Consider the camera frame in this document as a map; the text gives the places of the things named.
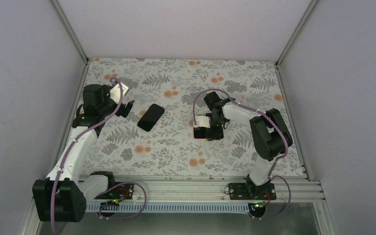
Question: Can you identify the aluminium frame post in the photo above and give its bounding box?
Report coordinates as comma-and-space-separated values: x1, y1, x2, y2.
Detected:
50, 0, 89, 64
276, 0, 318, 67

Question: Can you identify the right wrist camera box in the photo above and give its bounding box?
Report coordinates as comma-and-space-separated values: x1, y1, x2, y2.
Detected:
193, 116, 211, 128

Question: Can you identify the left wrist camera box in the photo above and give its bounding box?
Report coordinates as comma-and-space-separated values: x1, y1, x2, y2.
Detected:
110, 84, 129, 103

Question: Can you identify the black phone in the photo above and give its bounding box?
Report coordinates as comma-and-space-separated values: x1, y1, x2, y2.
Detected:
137, 104, 165, 132

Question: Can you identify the floral patterned table mat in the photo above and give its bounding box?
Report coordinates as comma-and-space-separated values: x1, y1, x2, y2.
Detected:
81, 57, 287, 177

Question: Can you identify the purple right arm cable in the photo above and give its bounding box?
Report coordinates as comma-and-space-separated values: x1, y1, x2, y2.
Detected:
191, 88, 292, 221

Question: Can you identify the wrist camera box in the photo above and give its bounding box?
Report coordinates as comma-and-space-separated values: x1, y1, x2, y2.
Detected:
193, 116, 211, 128
110, 84, 129, 103

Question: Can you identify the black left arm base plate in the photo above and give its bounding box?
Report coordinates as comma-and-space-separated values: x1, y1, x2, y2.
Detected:
95, 184, 134, 201

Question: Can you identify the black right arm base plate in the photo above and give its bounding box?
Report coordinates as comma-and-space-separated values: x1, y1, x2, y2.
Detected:
228, 182, 277, 200

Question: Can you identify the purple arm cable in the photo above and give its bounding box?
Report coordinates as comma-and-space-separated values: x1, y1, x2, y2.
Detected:
49, 77, 147, 235
191, 88, 292, 221

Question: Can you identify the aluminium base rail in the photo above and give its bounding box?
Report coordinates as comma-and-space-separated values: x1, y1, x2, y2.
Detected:
32, 175, 326, 203

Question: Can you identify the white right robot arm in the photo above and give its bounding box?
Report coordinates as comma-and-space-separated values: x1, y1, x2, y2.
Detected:
194, 90, 293, 199

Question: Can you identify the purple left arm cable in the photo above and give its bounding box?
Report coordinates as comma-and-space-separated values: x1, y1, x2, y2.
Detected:
49, 77, 147, 235

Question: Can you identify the aluminium frame post left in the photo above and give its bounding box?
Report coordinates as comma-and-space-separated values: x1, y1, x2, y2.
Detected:
50, 0, 89, 64

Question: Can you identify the aluminium frame post right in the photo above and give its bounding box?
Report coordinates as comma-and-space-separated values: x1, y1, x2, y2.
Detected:
276, 0, 318, 67

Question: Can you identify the white slotted cable duct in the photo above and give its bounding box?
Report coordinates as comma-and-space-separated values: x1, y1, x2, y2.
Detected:
86, 202, 266, 214

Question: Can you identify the black smartphone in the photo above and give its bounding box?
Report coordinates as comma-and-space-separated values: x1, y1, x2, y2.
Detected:
193, 127, 207, 139

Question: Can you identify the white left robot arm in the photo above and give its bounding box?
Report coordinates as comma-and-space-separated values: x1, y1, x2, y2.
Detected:
32, 83, 134, 222

